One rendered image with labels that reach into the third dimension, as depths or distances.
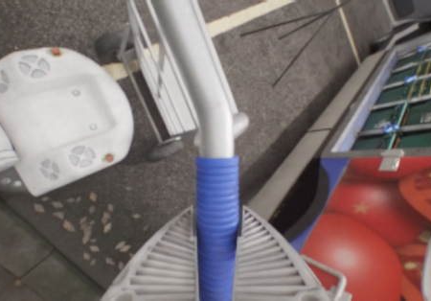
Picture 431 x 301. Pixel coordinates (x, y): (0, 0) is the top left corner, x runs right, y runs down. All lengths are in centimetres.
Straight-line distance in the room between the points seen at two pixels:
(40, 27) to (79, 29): 18
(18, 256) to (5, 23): 117
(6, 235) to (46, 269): 25
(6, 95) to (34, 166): 29
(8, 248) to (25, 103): 69
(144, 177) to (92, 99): 58
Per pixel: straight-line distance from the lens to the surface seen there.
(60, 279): 139
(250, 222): 16
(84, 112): 103
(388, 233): 100
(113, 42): 124
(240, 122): 23
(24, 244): 133
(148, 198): 136
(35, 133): 105
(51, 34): 152
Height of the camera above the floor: 131
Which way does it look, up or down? 58 degrees down
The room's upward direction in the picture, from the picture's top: 84 degrees clockwise
